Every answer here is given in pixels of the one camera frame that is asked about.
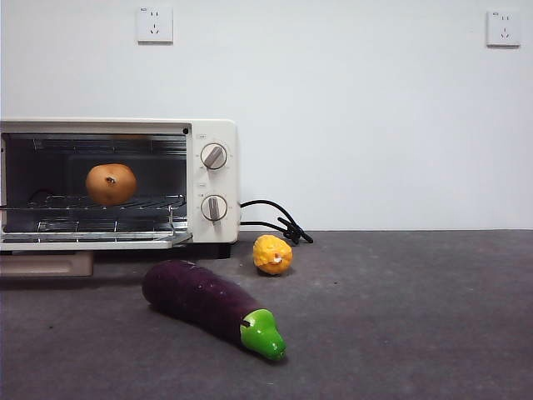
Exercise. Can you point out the cream Toshiba toaster oven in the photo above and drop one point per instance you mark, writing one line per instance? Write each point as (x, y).
(216, 183)

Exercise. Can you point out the oven knob upright pointer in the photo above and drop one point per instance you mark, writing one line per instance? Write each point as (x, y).
(214, 208)

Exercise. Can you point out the oven knob slanted pointer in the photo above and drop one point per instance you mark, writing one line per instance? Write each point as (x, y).
(213, 156)

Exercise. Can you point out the yellow bumpy toy fruit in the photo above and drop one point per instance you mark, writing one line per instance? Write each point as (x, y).
(272, 254)

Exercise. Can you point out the purple toy eggplant green stem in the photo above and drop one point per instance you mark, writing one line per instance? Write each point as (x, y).
(195, 296)

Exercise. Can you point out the white wall socket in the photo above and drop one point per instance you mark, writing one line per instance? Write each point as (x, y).
(155, 25)
(503, 29)

